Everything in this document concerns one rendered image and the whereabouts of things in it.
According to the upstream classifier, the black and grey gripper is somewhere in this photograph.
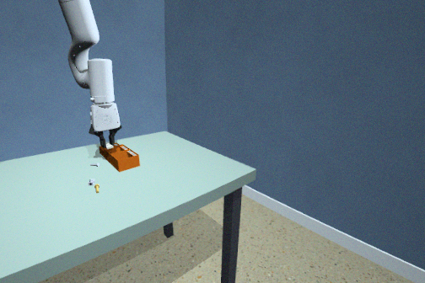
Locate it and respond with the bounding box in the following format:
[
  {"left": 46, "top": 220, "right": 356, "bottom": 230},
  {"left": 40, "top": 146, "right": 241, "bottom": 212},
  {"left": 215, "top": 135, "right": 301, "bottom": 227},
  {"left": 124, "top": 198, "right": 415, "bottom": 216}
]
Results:
[{"left": 89, "top": 102, "right": 122, "bottom": 148}]

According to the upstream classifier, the orange bin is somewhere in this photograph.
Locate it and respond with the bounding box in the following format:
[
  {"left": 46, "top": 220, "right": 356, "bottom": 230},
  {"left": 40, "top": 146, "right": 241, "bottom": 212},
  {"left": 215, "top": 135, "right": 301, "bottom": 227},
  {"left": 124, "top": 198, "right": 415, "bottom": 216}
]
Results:
[{"left": 99, "top": 143, "right": 140, "bottom": 172}]

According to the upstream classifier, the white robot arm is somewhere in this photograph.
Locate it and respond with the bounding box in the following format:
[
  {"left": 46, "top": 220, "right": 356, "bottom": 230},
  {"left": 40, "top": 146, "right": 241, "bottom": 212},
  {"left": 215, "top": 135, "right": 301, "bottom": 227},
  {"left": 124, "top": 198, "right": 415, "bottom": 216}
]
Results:
[{"left": 58, "top": 0, "right": 115, "bottom": 104}]

